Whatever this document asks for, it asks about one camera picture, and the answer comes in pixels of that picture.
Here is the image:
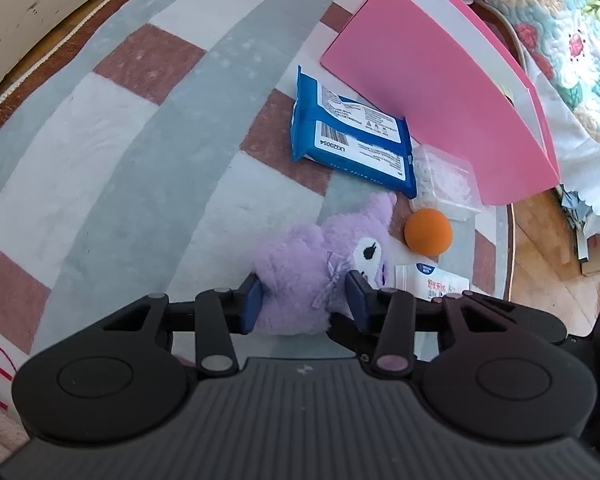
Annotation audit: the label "white tissue pack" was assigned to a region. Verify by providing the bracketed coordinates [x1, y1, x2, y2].
[394, 262, 470, 300]

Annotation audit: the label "orange makeup sponge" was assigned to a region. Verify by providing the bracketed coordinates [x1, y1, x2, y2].
[403, 208, 453, 258]

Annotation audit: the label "blue wet wipes pack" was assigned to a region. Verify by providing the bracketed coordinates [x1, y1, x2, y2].
[289, 67, 417, 198]

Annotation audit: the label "clear plastic floss box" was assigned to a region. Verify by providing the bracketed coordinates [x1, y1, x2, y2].
[410, 144, 483, 222]

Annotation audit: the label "purple plush toy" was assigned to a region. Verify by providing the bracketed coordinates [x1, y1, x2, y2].
[253, 192, 396, 336]

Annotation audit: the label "striped checkered rug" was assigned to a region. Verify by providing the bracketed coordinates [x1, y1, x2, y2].
[0, 0, 516, 413]

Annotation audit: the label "paper scraps under bed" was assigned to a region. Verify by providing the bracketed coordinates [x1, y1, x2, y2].
[556, 185, 600, 276]

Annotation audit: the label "pink cardboard box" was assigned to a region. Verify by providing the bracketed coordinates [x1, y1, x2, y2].
[321, 0, 560, 205]

